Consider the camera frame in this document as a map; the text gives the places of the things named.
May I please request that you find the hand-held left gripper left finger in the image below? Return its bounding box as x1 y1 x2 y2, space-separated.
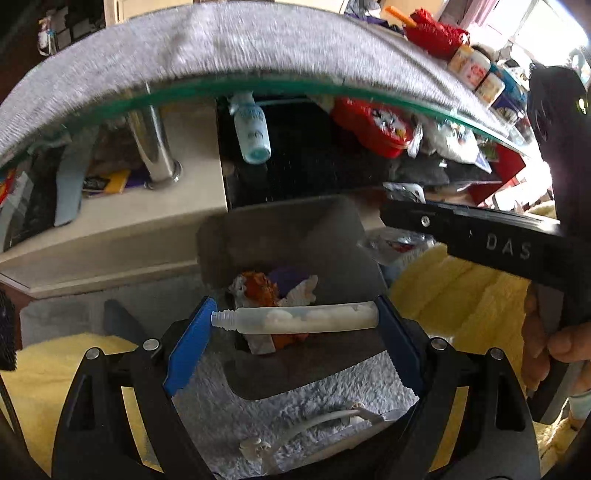
52 296 222 480

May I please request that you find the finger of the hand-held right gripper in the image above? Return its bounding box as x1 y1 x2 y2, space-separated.
380 199 448 247

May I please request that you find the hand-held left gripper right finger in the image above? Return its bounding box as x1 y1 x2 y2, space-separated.
372 294 541 480

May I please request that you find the orange and white plush toy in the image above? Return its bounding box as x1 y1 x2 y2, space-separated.
228 271 280 308

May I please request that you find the orange paper box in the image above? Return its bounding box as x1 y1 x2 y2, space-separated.
272 331 310 352

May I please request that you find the translucent plastic tube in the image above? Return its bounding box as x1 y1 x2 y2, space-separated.
211 300 380 334

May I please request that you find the white tissue paper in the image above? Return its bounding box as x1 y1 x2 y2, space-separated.
277 274 319 308

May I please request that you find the purple plastic bowl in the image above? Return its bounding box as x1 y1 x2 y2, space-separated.
268 265 308 289

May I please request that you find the grey trash bin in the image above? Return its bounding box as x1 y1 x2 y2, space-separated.
196 194 419 402

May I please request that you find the person's right hand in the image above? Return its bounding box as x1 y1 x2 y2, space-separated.
522 288 591 400

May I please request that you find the silver wrapper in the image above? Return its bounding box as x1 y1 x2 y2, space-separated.
382 181 426 204

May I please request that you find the clear plastic wrapper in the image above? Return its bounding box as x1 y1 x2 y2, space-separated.
365 231 435 266

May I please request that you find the dark grey cloth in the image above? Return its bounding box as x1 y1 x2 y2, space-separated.
392 157 472 188

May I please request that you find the yellow blanket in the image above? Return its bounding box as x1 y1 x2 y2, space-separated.
0 203 591 478

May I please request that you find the grey fluffy rug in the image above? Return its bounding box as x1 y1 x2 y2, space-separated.
18 272 419 478

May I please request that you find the red folder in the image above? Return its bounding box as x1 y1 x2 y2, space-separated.
466 143 527 206

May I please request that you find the white plastic bag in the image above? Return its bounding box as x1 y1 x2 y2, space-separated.
416 121 483 166

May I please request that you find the red printed box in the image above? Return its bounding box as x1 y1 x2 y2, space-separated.
331 96 415 159

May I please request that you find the beige lower shelf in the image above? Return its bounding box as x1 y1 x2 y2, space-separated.
0 104 230 298

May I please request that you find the blue pack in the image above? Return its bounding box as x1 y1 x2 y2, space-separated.
492 65 527 125

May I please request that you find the yellow white bottle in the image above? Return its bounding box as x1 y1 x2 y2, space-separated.
447 44 474 75

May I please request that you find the yellow purple book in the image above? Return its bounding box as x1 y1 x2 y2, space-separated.
82 168 134 195

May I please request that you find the light blue bottle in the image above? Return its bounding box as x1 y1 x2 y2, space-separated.
228 91 272 165

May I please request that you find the red plastic basket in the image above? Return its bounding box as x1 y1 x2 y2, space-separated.
403 8 471 60

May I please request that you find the light blue strip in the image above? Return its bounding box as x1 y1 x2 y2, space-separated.
54 138 100 228

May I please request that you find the chrome table leg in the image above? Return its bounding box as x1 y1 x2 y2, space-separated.
129 104 184 191

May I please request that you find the glass table with grey mat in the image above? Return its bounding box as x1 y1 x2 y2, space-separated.
0 2 513 160

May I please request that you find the white cable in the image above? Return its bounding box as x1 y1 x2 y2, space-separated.
239 403 402 462

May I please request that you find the orange tool handle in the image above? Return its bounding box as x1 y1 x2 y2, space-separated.
383 6 417 25

